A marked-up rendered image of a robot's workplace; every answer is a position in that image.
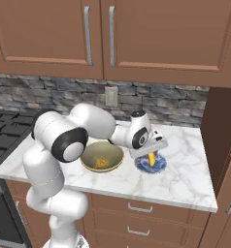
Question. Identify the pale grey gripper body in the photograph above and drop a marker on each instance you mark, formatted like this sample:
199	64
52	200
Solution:
148	149

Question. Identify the blue patterned small plate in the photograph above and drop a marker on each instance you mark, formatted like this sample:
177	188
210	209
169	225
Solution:
158	163

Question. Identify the grey wall socket plate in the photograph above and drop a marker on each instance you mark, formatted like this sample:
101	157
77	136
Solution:
111	96

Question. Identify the brown base cupboard door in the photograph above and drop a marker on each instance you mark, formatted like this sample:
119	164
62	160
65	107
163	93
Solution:
25	210

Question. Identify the yellow banana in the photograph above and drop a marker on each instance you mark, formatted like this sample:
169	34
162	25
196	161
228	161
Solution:
151	159

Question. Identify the olive green bowl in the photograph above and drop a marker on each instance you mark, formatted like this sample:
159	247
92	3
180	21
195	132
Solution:
112	154

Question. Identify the brown drawer front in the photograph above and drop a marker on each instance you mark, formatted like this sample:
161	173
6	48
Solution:
146	206
143	233

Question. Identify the black oven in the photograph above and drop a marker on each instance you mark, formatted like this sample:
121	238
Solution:
2	216

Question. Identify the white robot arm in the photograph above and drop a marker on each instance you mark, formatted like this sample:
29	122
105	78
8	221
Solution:
56	135

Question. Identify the brown tall cupboard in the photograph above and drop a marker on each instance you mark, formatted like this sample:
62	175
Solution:
222	155

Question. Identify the black hob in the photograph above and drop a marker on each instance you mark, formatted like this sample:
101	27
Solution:
6	129

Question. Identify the orange shrimp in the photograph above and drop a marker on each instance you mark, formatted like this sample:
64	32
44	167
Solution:
100	163

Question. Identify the brown wall cupboard door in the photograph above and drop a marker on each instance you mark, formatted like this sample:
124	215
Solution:
166	35
39	32

